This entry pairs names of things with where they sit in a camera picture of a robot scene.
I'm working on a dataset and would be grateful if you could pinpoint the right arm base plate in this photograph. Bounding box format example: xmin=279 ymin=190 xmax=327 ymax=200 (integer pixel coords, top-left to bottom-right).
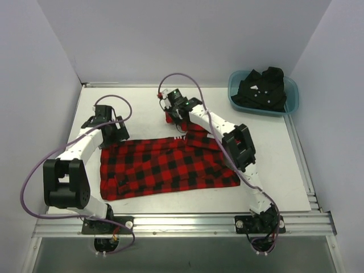
xmin=234 ymin=215 xmax=278 ymax=235

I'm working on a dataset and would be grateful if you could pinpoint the aluminium front rail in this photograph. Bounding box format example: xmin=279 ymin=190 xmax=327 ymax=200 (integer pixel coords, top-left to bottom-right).
xmin=32 ymin=210 xmax=337 ymax=238

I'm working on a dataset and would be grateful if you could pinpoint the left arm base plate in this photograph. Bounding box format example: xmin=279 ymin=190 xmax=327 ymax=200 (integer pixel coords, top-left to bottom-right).
xmin=81 ymin=216 xmax=134 ymax=235

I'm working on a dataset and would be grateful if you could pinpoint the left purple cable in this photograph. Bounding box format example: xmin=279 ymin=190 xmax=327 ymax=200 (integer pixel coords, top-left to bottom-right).
xmin=20 ymin=94 xmax=136 ymax=254

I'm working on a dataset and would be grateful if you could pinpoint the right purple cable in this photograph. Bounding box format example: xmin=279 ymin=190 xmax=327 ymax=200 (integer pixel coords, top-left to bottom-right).
xmin=158 ymin=73 xmax=281 ymax=254

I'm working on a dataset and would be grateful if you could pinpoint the teal plastic basin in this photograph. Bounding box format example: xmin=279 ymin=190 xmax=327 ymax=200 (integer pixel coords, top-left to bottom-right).
xmin=227 ymin=71 xmax=299 ymax=117

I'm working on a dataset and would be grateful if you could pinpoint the black button shirt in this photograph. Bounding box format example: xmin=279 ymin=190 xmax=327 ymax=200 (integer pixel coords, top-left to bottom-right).
xmin=232 ymin=67 xmax=287 ymax=112

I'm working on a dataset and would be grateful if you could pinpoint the purple cable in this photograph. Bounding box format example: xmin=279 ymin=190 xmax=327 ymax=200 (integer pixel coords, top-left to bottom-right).
xmin=20 ymin=94 xmax=136 ymax=254
xmin=158 ymin=73 xmax=281 ymax=254

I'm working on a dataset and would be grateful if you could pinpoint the red black plaid shirt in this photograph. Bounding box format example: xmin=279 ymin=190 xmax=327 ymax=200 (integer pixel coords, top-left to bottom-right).
xmin=100 ymin=122 xmax=240 ymax=201

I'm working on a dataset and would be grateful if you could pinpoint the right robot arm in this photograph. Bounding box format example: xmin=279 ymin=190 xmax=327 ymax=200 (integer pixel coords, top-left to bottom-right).
xmin=158 ymin=89 xmax=281 ymax=233

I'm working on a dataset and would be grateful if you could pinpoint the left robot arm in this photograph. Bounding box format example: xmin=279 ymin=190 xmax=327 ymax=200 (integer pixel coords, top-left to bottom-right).
xmin=43 ymin=105 xmax=129 ymax=234

